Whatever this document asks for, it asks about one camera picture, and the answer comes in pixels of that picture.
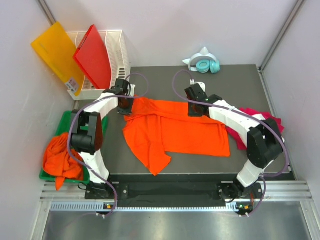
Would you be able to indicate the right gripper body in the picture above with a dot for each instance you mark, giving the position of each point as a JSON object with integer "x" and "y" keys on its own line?
{"x": 192, "y": 111}

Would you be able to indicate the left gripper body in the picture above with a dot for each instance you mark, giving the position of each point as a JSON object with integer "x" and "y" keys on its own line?
{"x": 126, "y": 108}

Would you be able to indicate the orange t-shirt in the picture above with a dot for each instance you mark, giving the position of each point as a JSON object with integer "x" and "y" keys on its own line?
{"x": 57, "y": 161}
{"x": 156, "y": 127}

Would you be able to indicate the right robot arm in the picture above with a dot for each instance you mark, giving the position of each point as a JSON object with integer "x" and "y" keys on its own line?
{"x": 261, "y": 136}

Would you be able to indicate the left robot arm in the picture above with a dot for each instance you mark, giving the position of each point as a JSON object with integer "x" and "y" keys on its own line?
{"x": 85, "y": 137}

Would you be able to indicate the teal cat-ear headphones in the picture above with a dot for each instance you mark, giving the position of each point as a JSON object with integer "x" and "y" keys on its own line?
{"x": 203, "y": 62}

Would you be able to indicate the white folded t-shirt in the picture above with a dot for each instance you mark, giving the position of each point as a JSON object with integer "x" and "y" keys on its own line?
{"x": 262, "y": 116}

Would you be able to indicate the magenta folded t-shirt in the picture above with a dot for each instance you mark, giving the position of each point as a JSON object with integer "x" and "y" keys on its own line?
{"x": 251, "y": 112}

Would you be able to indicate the red folder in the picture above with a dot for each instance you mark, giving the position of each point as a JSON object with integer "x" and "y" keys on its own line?
{"x": 92, "y": 58}

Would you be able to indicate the white file organizer basket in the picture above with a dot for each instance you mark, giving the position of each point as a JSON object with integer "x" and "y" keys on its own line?
{"x": 115, "y": 42}

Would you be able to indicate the green plastic bin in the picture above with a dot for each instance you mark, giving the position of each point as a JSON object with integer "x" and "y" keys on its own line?
{"x": 64, "y": 126}

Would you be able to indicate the orange t-shirt in bin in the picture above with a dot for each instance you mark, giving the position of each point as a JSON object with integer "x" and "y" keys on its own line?
{"x": 57, "y": 161}

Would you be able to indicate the yellow folder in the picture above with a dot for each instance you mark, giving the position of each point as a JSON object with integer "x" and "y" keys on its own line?
{"x": 57, "y": 50}

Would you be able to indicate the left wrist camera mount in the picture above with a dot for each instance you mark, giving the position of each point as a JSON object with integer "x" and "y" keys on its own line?
{"x": 130, "y": 89}

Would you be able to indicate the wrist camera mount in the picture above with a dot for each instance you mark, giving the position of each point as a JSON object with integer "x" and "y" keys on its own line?
{"x": 130, "y": 89}
{"x": 201, "y": 84}

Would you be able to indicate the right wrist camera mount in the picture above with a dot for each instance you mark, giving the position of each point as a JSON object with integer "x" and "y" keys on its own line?
{"x": 201, "y": 84}

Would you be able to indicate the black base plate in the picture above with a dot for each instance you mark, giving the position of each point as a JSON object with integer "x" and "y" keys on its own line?
{"x": 174, "y": 190}

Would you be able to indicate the aluminium frame rail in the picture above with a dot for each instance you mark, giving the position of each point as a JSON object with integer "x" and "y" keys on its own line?
{"x": 72, "y": 199}

